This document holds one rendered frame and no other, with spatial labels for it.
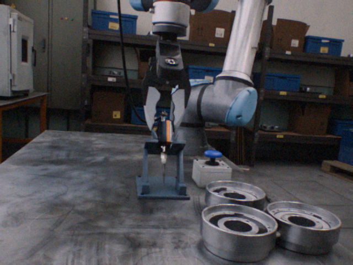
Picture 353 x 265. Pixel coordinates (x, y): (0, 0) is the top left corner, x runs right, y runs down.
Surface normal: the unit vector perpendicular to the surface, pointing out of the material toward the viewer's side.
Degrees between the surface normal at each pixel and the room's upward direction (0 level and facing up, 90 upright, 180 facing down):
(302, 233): 90
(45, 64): 90
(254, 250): 90
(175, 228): 0
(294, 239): 90
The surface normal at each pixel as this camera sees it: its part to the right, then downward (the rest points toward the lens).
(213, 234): -0.73, 0.05
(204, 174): 0.18, 0.18
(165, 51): 0.19, -0.75
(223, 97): -0.48, -0.20
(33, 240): 0.08, -0.98
